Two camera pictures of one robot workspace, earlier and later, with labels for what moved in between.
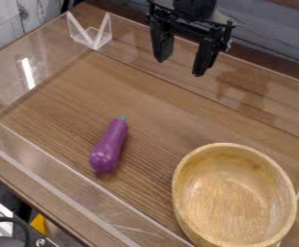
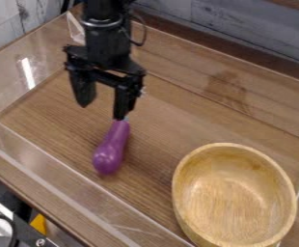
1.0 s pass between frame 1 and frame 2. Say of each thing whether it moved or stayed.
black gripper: moved
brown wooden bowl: stayed
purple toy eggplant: stayed
